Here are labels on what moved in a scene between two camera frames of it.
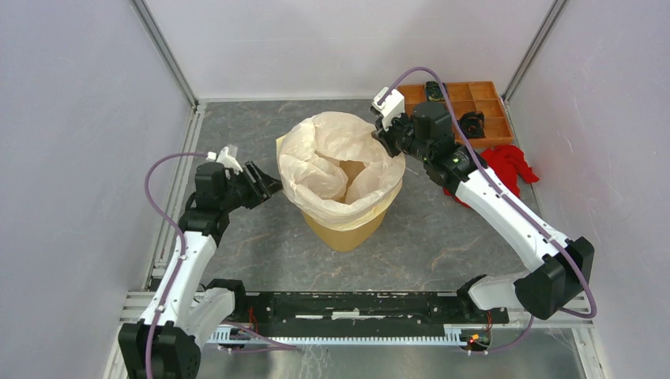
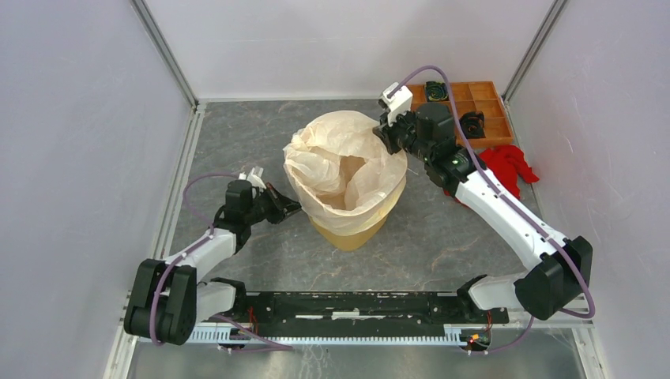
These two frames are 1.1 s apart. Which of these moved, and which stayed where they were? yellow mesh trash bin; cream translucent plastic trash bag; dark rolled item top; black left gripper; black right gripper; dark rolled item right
Moved: black left gripper; yellow mesh trash bin
Stayed: dark rolled item right; cream translucent plastic trash bag; dark rolled item top; black right gripper
